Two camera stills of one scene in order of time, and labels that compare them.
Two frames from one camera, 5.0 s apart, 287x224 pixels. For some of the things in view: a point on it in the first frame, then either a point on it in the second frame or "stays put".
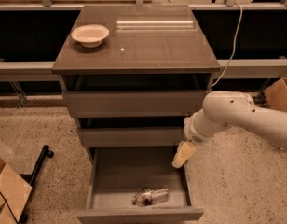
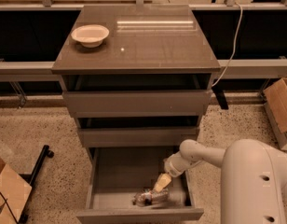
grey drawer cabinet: x=132 y=74 stays put
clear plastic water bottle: x=149 y=196 stays put
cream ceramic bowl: x=90 y=35 stays put
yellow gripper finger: x=184 y=151 → x=162 y=182
